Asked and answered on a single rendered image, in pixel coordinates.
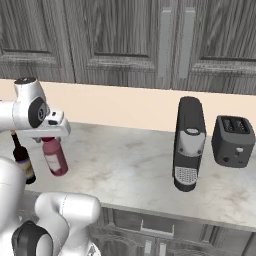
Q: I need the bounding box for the pink juice bottle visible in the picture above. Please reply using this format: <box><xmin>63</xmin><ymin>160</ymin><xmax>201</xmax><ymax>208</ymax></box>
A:
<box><xmin>40</xmin><ymin>136</ymin><xmax>70</xmax><ymax>177</ymax></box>

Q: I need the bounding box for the grey wood cupboard door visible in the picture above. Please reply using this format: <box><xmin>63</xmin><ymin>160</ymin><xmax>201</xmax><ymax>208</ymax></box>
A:
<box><xmin>0</xmin><ymin>0</ymin><xmax>76</xmax><ymax>84</ymax></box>
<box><xmin>171</xmin><ymin>0</ymin><xmax>256</xmax><ymax>96</ymax></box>
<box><xmin>62</xmin><ymin>0</ymin><xmax>178</xmax><ymax>91</ymax></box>

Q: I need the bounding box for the grey cupboard door handle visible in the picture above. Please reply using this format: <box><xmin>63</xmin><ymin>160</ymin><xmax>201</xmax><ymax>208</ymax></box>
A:
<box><xmin>156</xmin><ymin>8</ymin><xmax>173</xmax><ymax>80</ymax></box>
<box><xmin>177</xmin><ymin>7</ymin><xmax>196</xmax><ymax>80</ymax></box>

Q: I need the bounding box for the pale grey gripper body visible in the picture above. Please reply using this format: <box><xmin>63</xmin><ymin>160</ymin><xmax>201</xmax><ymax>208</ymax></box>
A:
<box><xmin>15</xmin><ymin>120</ymin><xmax>72</xmax><ymax>140</ymax></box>

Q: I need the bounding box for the pale grey dishwasher handle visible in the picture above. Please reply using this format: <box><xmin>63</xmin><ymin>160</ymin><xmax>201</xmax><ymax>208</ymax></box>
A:
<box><xmin>139</xmin><ymin>219</ymin><xmax>176</xmax><ymax>239</ymax></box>

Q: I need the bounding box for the black and grey coffee machine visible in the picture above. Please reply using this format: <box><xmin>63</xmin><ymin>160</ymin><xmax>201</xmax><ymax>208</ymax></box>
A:
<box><xmin>171</xmin><ymin>96</ymin><xmax>208</xmax><ymax>193</ymax></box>

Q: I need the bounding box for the dark grey toaster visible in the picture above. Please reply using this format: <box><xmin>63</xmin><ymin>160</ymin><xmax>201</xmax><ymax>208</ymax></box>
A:
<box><xmin>211</xmin><ymin>114</ymin><xmax>256</xmax><ymax>169</ymax></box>

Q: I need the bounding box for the grey dishwasher with wire racks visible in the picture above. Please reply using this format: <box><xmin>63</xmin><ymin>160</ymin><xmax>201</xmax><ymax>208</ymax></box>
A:
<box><xmin>87</xmin><ymin>205</ymin><xmax>256</xmax><ymax>256</ymax></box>

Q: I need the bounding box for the dark wine bottle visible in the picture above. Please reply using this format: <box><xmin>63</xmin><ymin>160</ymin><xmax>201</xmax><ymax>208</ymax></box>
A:
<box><xmin>9</xmin><ymin>130</ymin><xmax>37</xmax><ymax>186</ymax></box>

